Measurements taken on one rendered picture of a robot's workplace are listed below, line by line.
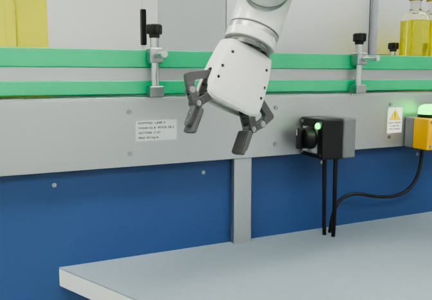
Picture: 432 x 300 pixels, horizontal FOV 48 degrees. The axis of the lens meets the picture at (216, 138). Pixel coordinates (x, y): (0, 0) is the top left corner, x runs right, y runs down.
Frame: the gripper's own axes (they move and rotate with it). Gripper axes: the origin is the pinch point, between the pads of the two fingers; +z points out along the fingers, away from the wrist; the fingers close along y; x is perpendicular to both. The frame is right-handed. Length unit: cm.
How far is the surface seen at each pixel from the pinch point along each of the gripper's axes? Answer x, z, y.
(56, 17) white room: -333, -97, 0
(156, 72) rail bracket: -15.4, -9.3, 7.9
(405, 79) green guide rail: -13, -34, -48
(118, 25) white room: -329, -114, -46
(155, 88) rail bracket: -15.3, -6.5, 7.1
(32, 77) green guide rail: -19.6, -0.2, 26.2
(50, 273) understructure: -22.7, 30.3, 10.4
